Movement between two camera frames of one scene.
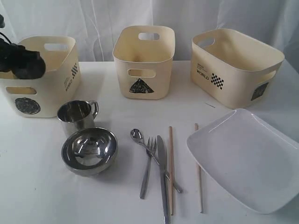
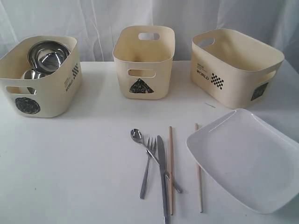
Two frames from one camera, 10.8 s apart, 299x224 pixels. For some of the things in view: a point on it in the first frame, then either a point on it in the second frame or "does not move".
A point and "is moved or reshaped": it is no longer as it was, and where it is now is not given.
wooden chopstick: x=171 y=169 does not move
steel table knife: x=162 y=153 does not move
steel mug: x=77 y=115 is moved or reshaped
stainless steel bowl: x=89 y=150 -> x=44 y=56
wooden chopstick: x=196 y=128 does not move
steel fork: x=151 y=148 does not move
